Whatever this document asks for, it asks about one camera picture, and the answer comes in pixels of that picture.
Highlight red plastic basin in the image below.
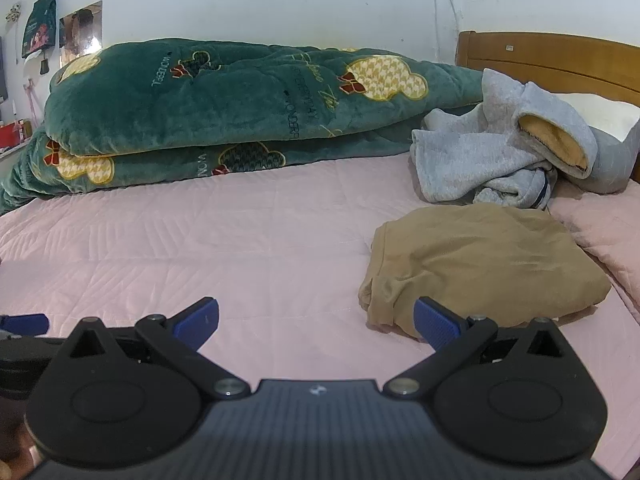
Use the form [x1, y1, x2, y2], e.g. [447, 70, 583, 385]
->
[0, 122, 23, 153]

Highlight green hanging bag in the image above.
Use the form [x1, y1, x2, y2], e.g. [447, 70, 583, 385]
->
[21, 0, 58, 59]

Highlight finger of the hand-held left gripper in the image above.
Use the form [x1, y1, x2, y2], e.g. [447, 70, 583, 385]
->
[0, 313, 50, 336]

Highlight pink hanging ribbon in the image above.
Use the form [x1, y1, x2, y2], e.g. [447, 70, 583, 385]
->
[24, 80, 41, 126]

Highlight white pillow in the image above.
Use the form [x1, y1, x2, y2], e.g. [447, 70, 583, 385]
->
[552, 92, 640, 143]

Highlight green plush quilt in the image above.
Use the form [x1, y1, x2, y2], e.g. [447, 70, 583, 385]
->
[0, 39, 488, 216]

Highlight pink quilted bed sheet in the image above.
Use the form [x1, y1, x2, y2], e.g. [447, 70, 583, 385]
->
[0, 152, 640, 480]

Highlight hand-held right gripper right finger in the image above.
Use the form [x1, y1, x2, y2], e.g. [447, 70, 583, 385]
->
[382, 296, 576, 401]

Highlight grey pillow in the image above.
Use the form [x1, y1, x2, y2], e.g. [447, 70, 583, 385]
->
[590, 127, 640, 195]

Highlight tan soft shirt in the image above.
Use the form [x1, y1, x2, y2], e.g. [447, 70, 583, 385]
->
[358, 203, 612, 336]

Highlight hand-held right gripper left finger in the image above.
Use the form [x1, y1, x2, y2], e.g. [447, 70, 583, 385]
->
[62, 296, 252, 401]

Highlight wooden headboard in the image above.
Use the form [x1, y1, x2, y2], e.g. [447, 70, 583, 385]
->
[456, 31, 640, 111]

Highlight grey hoodie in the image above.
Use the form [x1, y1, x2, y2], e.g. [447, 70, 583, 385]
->
[410, 67, 601, 210]

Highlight pink pillow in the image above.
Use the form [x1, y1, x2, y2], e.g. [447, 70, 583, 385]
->
[547, 192, 640, 311]

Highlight white power cable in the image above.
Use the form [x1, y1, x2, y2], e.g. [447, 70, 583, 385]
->
[433, 0, 460, 63]

